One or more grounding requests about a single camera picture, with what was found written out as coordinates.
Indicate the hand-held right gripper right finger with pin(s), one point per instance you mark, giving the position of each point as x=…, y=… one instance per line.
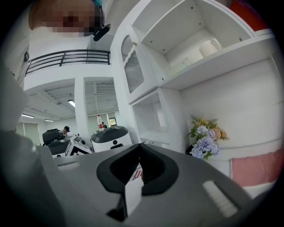
x=164, y=175

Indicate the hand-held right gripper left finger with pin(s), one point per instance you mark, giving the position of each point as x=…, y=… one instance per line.
x=104, y=173

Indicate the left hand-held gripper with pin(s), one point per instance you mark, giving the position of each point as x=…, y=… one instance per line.
x=76, y=148

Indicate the white shelf cabinet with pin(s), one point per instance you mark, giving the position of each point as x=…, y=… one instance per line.
x=222, y=99

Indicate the black backpack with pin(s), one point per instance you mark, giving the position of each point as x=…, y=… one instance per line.
x=52, y=135

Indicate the white machine with dark top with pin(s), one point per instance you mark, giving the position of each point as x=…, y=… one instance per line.
x=111, y=139

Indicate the red label plastic bottle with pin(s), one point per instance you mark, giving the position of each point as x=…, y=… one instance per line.
x=100, y=124

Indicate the black vase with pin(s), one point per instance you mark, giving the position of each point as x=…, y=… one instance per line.
x=189, y=149

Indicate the long ceiling light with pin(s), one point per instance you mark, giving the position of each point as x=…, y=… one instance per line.
x=28, y=115
x=71, y=103
x=51, y=120

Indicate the artificial flower bouquet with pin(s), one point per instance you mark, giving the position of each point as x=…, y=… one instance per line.
x=207, y=138

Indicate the black metal railing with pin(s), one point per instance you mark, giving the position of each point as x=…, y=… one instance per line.
x=66, y=58

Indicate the pink cloth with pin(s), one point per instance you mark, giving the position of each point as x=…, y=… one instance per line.
x=257, y=170

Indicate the ribbed glass cabinet door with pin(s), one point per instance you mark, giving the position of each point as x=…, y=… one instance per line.
x=133, y=68

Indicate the person's white shirt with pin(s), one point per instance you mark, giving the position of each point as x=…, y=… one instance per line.
x=21, y=48

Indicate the person's head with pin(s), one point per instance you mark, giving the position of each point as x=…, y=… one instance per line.
x=66, y=15

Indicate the white kettle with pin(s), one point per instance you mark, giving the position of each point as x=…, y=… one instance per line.
x=208, y=49

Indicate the orange box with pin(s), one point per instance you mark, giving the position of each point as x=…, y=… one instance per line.
x=248, y=15

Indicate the black head-worn camera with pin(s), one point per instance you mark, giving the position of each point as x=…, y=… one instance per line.
x=101, y=33

